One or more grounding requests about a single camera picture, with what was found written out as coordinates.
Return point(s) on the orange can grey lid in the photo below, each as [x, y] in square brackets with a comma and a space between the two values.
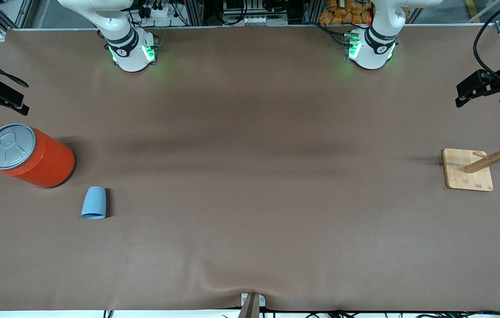
[46, 163]

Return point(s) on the orange snack packs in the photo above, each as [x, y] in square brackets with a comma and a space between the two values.
[342, 13]

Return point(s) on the aluminium frame post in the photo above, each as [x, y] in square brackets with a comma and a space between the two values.
[193, 13]
[313, 12]

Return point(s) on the white power strip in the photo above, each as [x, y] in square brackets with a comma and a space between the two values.
[161, 11]

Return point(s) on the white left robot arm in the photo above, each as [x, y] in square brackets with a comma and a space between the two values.
[371, 57]

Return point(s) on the wooden mug tree stand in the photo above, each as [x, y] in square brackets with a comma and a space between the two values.
[461, 176]

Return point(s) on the light blue plastic cup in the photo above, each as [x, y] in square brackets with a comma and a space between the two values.
[94, 203]

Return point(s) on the white terminal block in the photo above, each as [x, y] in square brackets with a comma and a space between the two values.
[255, 20]

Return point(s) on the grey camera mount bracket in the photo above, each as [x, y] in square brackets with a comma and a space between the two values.
[252, 307]

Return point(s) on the brown table cover mat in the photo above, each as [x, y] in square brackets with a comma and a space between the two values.
[250, 176]

